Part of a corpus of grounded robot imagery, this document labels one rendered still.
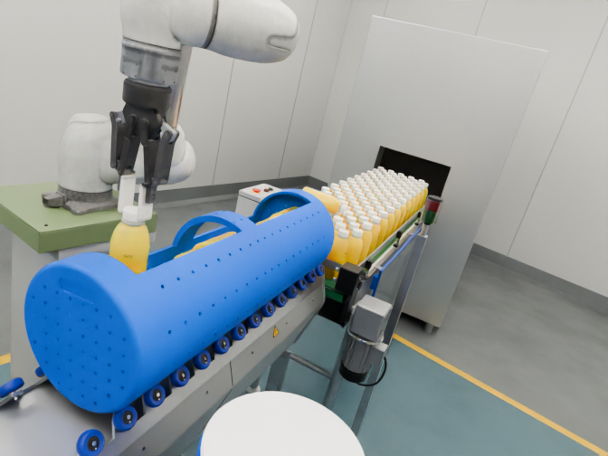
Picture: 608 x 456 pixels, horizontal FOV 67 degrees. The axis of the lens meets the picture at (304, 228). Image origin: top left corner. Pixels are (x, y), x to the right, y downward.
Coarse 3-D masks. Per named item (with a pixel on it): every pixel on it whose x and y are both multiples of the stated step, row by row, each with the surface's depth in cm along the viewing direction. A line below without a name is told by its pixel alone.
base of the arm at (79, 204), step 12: (48, 192) 141; (60, 192) 137; (72, 192) 135; (108, 192) 142; (48, 204) 133; (60, 204) 136; (72, 204) 135; (84, 204) 136; (96, 204) 139; (108, 204) 142
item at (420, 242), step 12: (420, 240) 181; (420, 252) 182; (408, 264) 185; (408, 276) 187; (408, 288) 188; (396, 300) 191; (396, 312) 192; (396, 324) 196; (384, 336) 197; (384, 360) 202; (372, 372) 203; (360, 408) 210; (360, 420) 212
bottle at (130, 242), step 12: (120, 228) 81; (132, 228) 81; (144, 228) 83; (120, 240) 80; (132, 240) 81; (144, 240) 82; (120, 252) 81; (132, 252) 81; (144, 252) 83; (132, 264) 82; (144, 264) 84
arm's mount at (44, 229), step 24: (0, 192) 137; (24, 192) 141; (0, 216) 131; (24, 216) 125; (48, 216) 129; (72, 216) 132; (96, 216) 136; (120, 216) 139; (24, 240) 124; (48, 240) 122; (72, 240) 127; (96, 240) 133
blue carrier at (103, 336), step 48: (288, 192) 147; (192, 240) 124; (240, 240) 106; (288, 240) 122; (48, 288) 80; (96, 288) 74; (144, 288) 78; (192, 288) 87; (240, 288) 100; (48, 336) 83; (96, 336) 77; (144, 336) 75; (192, 336) 86; (96, 384) 80; (144, 384) 77
